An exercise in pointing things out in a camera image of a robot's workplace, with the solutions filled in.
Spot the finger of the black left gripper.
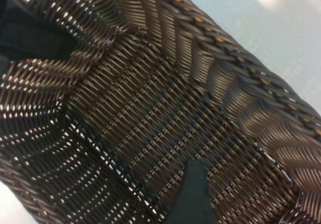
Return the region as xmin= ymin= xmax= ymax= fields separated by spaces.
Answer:
xmin=0 ymin=0 xmax=78 ymax=62

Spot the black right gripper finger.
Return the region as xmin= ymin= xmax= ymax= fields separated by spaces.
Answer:
xmin=164 ymin=158 xmax=218 ymax=224

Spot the dark brown wicker basket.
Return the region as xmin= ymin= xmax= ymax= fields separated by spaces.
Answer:
xmin=0 ymin=0 xmax=321 ymax=224

